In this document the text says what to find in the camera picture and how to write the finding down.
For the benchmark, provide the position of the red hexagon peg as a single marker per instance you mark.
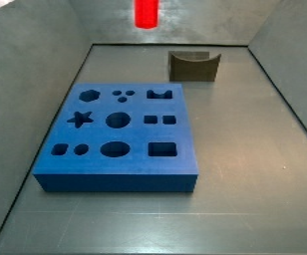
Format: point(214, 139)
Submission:
point(146, 13)

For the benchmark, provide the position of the blue shape sorting board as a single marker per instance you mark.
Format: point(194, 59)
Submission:
point(119, 139)

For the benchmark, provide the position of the black curved peg holder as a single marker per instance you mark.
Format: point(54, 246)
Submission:
point(191, 66)

